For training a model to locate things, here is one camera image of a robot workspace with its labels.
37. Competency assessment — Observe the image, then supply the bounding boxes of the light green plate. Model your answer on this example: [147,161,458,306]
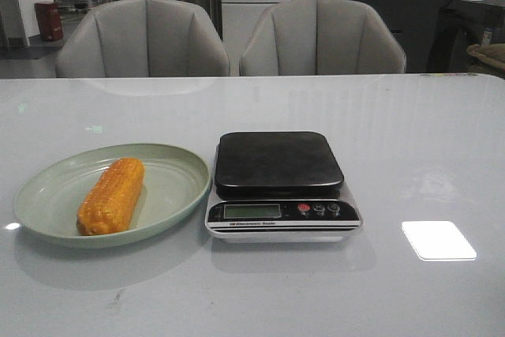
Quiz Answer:
[13,144,211,249]

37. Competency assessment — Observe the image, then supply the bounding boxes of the orange corn cob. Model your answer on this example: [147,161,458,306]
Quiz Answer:
[77,157,144,236]

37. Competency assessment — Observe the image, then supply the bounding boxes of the left grey armchair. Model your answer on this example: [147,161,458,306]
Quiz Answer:
[55,0,230,78]

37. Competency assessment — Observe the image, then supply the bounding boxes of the right grey armchair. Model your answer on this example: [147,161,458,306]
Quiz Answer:
[239,0,406,77]

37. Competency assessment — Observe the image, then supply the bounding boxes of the grey armchair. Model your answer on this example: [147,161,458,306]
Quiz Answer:
[55,0,230,78]
[239,0,406,77]

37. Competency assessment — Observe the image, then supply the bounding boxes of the digital kitchen scale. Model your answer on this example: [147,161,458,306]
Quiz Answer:
[204,131,363,243]

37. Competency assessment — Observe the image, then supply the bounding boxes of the red trash bin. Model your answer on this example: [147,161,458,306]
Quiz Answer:
[35,2,64,41]

